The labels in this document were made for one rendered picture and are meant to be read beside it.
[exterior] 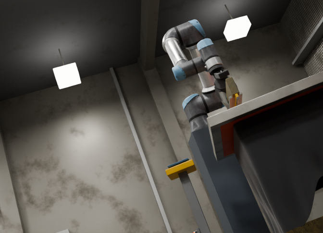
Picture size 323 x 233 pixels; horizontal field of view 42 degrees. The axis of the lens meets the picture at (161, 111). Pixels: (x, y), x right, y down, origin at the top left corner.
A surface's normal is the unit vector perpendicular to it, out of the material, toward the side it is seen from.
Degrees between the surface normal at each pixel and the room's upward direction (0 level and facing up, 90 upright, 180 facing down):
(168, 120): 90
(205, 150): 90
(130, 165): 90
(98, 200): 90
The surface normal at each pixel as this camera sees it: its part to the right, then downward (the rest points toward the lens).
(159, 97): 0.06, -0.40
